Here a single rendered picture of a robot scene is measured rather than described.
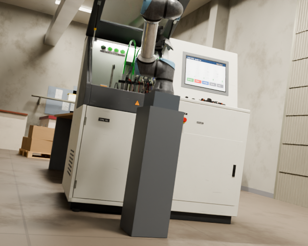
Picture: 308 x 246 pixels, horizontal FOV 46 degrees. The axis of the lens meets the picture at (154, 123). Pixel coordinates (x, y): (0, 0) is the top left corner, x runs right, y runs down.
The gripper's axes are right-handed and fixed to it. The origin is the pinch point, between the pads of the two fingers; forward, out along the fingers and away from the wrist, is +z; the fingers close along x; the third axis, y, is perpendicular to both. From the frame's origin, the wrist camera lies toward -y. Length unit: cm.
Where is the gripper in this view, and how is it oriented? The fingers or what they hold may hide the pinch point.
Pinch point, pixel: (163, 50)
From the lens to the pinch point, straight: 246.3
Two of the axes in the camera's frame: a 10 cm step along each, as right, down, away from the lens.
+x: -9.7, 1.1, -2.4
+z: 2.2, 8.2, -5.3
